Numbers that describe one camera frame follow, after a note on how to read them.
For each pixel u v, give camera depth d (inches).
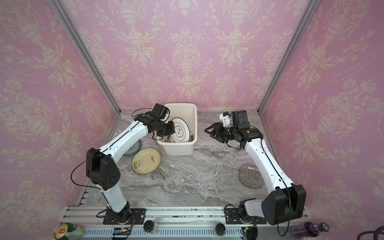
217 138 26.5
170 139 39.1
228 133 25.4
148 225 24.8
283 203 15.3
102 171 18.2
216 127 26.5
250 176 34.4
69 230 24.9
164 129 29.1
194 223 29.0
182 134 36.2
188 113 39.8
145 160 36.5
